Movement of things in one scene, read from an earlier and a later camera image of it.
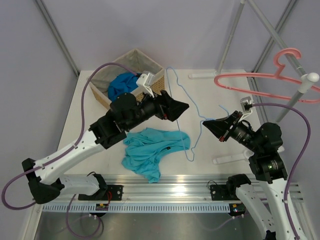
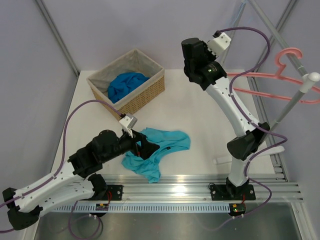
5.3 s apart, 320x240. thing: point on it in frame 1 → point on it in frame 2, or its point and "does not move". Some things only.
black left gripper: x=166 y=107 → x=147 y=148
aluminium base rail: x=157 y=189 does not move
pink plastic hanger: x=277 y=76 does not move
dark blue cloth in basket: x=122 y=83 does not move
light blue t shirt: x=143 y=145 does not move
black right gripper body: x=242 y=133 → x=209 y=54
